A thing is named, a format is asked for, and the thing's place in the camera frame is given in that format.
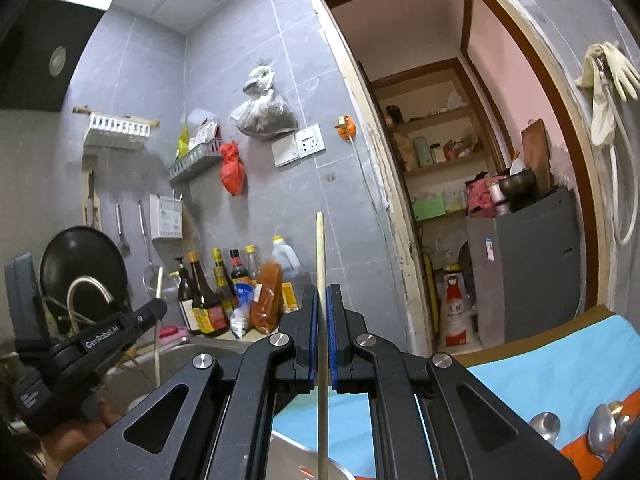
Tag orange spice packet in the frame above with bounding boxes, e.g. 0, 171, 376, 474
250, 261, 283, 335

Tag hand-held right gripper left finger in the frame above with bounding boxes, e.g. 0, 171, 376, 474
56, 284, 321, 480

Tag cream rubber gloves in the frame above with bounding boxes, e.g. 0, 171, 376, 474
575, 41, 640, 148

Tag white wall switch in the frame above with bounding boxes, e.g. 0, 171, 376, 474
271, 136, 301, 167

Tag yellow cap sauce bottle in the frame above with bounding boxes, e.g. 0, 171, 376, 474
211, 247, 238, 321

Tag wooden chopstick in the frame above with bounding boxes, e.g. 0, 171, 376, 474
315, 211, 329, 480
154, 267, 165, 392

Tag white wall box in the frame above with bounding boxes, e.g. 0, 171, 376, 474
149, 194, 183, 241

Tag curved metal faucet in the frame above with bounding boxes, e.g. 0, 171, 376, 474
65, 276, 117, 331

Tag steel sink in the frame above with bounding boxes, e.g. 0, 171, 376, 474
115, 335, 251, 401

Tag white wall socket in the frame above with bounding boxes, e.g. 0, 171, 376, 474
295, 124, 326, 157

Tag wooden door frame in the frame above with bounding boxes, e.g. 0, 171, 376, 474
307, 0, 613, 361

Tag wooden shelf unit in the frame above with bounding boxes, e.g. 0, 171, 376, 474
372, 57, 506, 223

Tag green canister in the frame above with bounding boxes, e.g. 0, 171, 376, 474
413, 136, 433, 167

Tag white wall basket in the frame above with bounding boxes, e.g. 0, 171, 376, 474
82, 112, 152, 152

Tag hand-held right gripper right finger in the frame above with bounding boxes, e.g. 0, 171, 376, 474
325, 284, 583, 480

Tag grey wall shelf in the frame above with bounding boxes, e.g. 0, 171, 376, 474
167, 141, 223, 183

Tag white utensil cup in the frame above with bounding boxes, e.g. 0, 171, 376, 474
270, 432, 358, 480

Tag red label sauce bottle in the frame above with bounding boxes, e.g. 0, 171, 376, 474
229, 249, 251, 286

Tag red plastic bag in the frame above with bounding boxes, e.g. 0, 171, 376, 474
220, 141, 247, 197

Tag black bowl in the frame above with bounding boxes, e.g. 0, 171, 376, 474
499, 170, 538, 201

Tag black wok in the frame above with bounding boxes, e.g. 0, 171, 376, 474
39, 226, 132, 333

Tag wooden cutting board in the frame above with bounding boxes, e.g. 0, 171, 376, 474
521, 119, 553, 196

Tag green box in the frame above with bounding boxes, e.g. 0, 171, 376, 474
412, 196, 447, 222

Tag grey cabinet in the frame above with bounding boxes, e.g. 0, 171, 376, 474
465, 186, 583, 348

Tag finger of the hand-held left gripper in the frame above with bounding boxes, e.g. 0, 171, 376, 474
116, 299, 169, 342

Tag white and red sack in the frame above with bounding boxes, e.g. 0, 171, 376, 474
434, 265, 483, 353

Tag yellow cap clear bottle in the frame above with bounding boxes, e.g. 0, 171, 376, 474
245, 245, 261, 286

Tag pink bag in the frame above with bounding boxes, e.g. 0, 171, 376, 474
465, 172, 501, 218

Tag blue and orange cloth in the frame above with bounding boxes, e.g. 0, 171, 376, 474
272, 312, 640, 480

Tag metal spatula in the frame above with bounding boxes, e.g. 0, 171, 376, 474
115, 202, 132, 256

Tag white hose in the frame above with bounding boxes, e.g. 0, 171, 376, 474
597, 60, 633, 247

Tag clear plastic bag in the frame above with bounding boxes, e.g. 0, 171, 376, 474
230, 66, 298, 139

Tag hanging wooden tool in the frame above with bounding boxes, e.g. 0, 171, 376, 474
81, 170, 103, 231

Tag metal strainer ladle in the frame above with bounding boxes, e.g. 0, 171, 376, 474
139, 201, 176, 293

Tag person's left hand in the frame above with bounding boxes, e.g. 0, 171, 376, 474
40, 395, 121, 463

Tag dark pump bottle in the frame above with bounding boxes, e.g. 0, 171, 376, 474
177, 257, 196, 331

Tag large soy sauce bottle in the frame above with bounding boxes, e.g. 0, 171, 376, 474
187, 251, 228, 337

